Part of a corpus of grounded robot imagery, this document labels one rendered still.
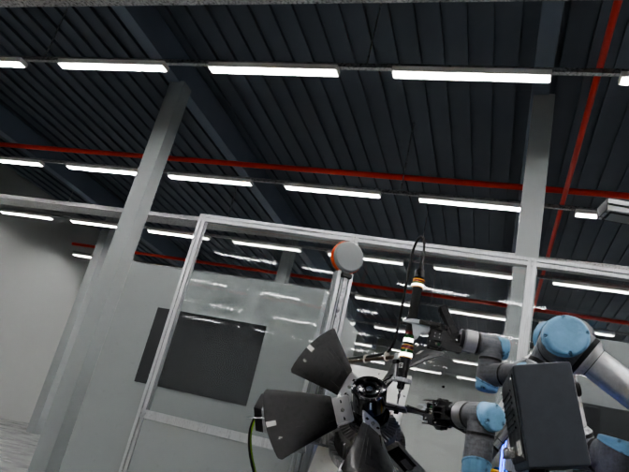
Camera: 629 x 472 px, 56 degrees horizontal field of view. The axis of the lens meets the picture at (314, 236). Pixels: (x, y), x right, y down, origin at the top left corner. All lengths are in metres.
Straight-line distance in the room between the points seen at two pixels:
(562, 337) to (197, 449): 1.83
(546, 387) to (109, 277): 7.12
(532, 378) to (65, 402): 6.99
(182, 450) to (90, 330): 5.05
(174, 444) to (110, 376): 1.70
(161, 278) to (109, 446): 1.23
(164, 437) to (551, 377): 2.16
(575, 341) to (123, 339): 3.55
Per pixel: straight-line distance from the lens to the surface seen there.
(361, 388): 2.04
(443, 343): 2.09
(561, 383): 1.26
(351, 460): 1.84
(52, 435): 7.90
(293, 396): 2.03
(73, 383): 7.87
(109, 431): 4.58
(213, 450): 2.96
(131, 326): 4.67
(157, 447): 3.07
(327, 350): 2.23
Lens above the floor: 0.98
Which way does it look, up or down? 20 degrees up
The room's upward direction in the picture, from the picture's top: 14 degrees clockwise
